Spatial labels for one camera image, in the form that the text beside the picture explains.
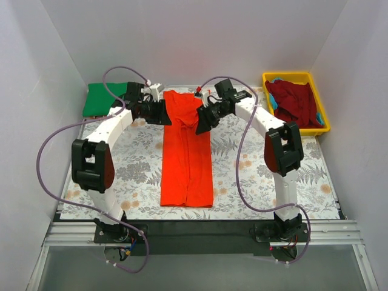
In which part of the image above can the dark red t shirt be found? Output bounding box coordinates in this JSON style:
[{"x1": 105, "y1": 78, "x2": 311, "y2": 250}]
[{"x1": 265, "y1": 80, "x2": 319, "y2": 129}]

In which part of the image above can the yellow plastic bin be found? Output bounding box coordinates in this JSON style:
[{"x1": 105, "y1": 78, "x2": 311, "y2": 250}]
[{"x1": 262, "y1": 71, "x2": 330, "y2": 136}]

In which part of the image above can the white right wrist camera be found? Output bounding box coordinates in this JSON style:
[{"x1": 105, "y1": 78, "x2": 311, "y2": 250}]
[{"x1": 194, "y1": 87, "x2": 210, "y2": 107}]

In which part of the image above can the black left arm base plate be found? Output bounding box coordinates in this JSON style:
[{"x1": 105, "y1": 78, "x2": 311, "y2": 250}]
[{"x1": 93, "y1": 223, "x2": 148, "y2": 244}]

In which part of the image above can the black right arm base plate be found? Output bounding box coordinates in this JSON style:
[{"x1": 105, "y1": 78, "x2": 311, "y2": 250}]
[{"x1": 249, "y1": 221, "x2": 308, "y2": 243}]

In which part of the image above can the folded green t shirt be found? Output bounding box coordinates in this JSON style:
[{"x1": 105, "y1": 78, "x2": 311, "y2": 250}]
[{"x1": 82, "y1": 82, "x2": 127, "y2": 118}]

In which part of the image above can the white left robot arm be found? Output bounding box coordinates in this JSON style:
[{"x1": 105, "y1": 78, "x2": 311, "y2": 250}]
[{"x1": 72, "y1": 82, "x2": 172, "y2": 243}]

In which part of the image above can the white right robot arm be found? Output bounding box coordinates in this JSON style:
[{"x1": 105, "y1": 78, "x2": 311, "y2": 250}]
[{"x1": 195, "y1": 76, "x2": 304, "y2": 241}]

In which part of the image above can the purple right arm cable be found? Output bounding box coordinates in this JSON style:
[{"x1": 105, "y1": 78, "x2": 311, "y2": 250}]
[{"x1": 196, "y1": 75, "x2": 312, "y2": 265}]

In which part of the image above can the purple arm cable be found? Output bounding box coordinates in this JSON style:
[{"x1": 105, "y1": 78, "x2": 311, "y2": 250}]
[
  {"x1": 196, "y1": 75, "x2": 312, "y2": 265},
  {"x1": 36, "y1": 65, "x2": 151, "y2": 273}
]

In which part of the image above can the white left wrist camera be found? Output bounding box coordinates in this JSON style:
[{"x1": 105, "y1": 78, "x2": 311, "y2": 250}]
[{"x1": 144, "y1": 79, "x2": 164, "y2": 102}]

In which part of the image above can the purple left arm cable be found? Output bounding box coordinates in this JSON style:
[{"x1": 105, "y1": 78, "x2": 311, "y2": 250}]
[{"x1": 36, "y1": 65, "x2": 151, "y2": 273}]

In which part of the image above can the aluminium frame rail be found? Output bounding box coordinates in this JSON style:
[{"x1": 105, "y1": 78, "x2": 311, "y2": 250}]
[{"x1": 28, "y1": 220, "x2": 378, "y2": 290}]

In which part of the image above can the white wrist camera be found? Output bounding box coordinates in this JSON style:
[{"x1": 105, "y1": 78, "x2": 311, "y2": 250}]
[
  {"x1": 144, "y1": 79, "x2": 164, "y2": 102},
  {"x1": 194, "y1": 87, "x2": 210, "y2": 107}
]

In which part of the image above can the orange t shirt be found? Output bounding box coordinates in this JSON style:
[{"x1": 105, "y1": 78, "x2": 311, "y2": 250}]
[{"x1": 160, "y1": 90, "x2": 214, "y2": 208}]

